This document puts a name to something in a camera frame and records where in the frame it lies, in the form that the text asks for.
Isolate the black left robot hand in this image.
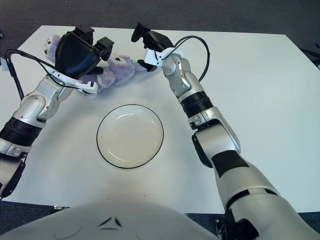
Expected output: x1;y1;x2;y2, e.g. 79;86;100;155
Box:
54;24;115;80

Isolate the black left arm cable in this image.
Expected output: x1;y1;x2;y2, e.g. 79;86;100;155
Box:
0;49;85;201

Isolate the grey robot torso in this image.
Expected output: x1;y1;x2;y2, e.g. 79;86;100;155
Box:
0;199;221;240

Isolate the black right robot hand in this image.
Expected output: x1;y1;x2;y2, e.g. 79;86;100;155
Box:
131;21;176;73

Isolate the white plate with black rim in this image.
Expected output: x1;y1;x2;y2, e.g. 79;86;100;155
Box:
96;104;165;170

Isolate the purple plush rabbit doll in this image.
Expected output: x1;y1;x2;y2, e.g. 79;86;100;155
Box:
42;34;148;95

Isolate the black office chair base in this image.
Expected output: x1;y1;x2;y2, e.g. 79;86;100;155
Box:
299;42;320;68

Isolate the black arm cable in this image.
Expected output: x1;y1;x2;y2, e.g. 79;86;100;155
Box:
0;49;85;201
172;35;211;82

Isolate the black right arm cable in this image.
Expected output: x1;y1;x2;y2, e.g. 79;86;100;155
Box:
172;35;211;82

